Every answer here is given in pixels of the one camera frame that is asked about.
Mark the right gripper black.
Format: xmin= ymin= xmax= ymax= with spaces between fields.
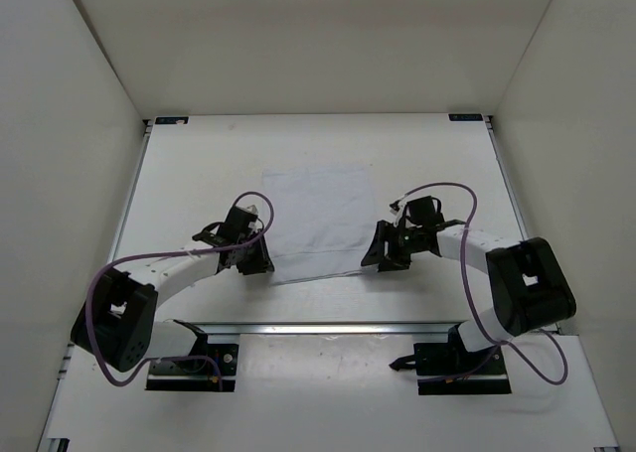
xmin=362 ymin=221 xmax=422 ymax=271

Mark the white skirt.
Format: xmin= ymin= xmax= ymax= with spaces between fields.
xmin=262 ymin=165 xmax=377 ymax=285

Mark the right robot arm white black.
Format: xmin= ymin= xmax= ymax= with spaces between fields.
xmin=361 ymin=196 xmax=576 ymax=374

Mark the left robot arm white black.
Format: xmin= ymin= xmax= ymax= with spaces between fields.
xmin=71 ymin=206 xmax=274 ymax=373

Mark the right blue label sticker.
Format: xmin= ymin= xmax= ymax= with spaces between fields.
xmin=448 ymin=113 xmax=483 ymax=122

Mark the blue label sticker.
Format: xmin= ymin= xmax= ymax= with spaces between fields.
xmin=154 ymin=116 xmax=189 ymax=125
xmin=448 ymin=113 xmax=483 ymax=122

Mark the left blue label sticker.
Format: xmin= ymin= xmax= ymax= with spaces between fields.
xmin=154 ymin=116 xmax=189 ymax=125

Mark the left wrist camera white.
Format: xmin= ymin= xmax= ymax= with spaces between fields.
xmin=238 ymin=205 xmax=258 ymax=216

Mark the aluminium rail front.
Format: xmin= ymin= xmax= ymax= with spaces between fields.
xmin=194 ymin=322 xmax=452 ymax=336

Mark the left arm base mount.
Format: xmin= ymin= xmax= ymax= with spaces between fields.
xmin=146 ymin=320 xmax=239 ymax=392

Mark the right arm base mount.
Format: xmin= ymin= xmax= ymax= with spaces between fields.
xmin=389 ymin=325 xmax=512 ymax=396

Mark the aluminium frame left edge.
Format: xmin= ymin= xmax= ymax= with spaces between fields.
xmin=36 ymin=118 xmax=154 ymax=452

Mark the aluminium frame edge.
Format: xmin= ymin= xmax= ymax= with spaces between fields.
xmin=485 ymin=116 xmax=620 ymax=451
xmin=36 ymin=118 xmax=154 ymax=452

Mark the aluminium frame right edge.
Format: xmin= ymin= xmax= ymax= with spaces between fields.
xmin=485 ymin=116 xmax=620 ymax=451

